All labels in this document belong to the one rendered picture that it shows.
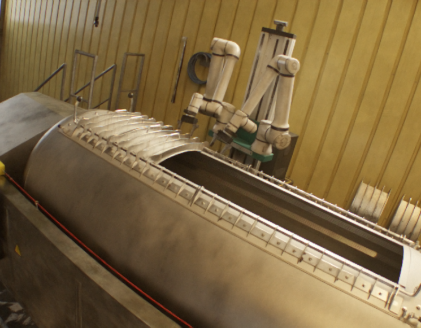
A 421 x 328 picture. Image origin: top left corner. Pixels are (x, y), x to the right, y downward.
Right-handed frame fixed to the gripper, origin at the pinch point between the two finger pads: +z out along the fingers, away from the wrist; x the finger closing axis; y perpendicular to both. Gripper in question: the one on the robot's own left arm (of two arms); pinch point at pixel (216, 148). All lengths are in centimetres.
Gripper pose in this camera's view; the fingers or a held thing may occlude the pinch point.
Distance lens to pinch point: 252.5
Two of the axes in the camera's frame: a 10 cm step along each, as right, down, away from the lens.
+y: -5.7, -2.7, -7.8
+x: 5.9, 5.3, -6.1
